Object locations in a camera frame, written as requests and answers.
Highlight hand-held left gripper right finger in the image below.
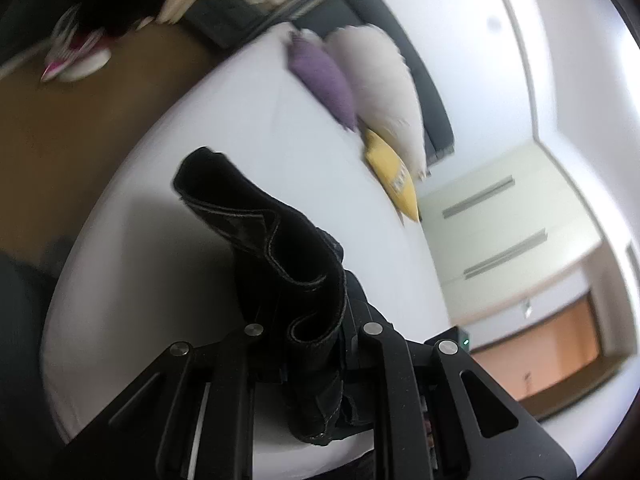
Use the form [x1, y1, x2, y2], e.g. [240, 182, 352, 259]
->
[345, 320, 576, 480]

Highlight large white pillow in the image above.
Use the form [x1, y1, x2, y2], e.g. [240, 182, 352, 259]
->
[325, 24, 431, 181]

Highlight bed with white sheet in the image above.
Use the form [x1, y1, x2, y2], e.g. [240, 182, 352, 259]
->
[40, 22, 471, 466]

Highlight purple cushion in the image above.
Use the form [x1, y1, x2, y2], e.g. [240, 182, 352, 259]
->
[286, 30, 358, 131]

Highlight black pants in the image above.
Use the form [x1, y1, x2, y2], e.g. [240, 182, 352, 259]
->
[172, 146, 376, 447]

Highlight pink white sneaker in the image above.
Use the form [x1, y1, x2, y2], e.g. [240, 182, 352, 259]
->
[40, 30, 113, 83]

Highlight yellow cushion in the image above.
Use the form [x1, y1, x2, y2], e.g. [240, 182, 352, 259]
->
[362, 127, 422, 223]

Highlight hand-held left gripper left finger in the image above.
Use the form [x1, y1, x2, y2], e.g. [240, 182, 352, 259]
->
[50, 322, 281, 480]

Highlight wooden door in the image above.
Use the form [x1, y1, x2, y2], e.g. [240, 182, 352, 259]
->
[470, 290, 628, 421]

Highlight white wardrobe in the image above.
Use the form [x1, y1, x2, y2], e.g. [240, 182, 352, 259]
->
[417, 140, 606, 331]

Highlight dark grey nightstand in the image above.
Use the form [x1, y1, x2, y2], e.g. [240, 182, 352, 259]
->
[182, 0, 281, 51]

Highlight grey padded headboard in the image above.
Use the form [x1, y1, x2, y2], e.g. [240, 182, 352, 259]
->
[290, 0, 456, 166]

